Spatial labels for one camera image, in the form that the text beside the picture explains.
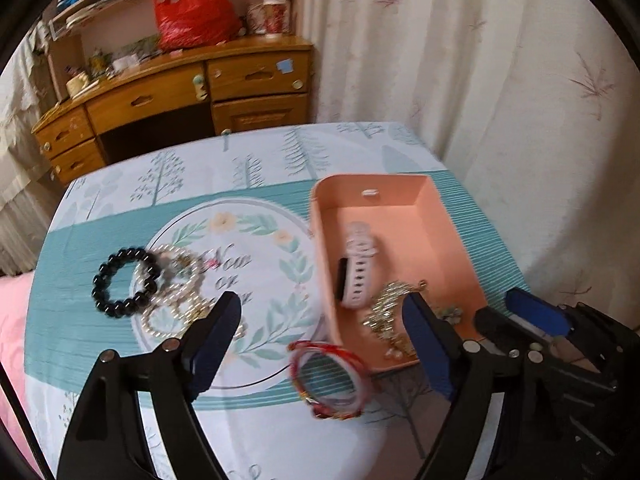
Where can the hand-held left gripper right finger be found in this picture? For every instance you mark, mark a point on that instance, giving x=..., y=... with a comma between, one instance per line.
x=427, y=350

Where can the pink bed sheet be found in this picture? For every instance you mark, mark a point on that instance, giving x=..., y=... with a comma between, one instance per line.
x=15, y=360

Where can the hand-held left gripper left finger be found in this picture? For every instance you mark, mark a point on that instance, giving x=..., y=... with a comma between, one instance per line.
x=215, y=350

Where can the red plastic bag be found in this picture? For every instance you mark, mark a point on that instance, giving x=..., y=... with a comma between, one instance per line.
x=195, y=15

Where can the pink storage box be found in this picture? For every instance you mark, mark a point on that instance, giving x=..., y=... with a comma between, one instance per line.
x=400, y=220

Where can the small white box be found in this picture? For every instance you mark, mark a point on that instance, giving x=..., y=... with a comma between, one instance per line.
x=124, y=63

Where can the pale green hook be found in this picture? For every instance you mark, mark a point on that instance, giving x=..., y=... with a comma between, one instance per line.
x=200, y=85

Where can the cream round jar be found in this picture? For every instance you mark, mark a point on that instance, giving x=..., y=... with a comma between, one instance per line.
x=77, y=85

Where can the cream lace cover cloth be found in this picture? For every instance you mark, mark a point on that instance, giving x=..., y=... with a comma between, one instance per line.
x=20, y=135

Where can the tree print tablecloth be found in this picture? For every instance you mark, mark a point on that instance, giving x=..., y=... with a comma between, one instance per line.
x=250, y=170

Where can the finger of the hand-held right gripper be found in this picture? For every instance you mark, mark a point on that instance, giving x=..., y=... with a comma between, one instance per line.
x=500, y=330
x=537, y=310

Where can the wooden desk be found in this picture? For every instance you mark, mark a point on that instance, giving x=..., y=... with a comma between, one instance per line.
x=150, y=100

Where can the white floral curtain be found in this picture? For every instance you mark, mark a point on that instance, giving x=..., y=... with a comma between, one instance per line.
x=450, y=60

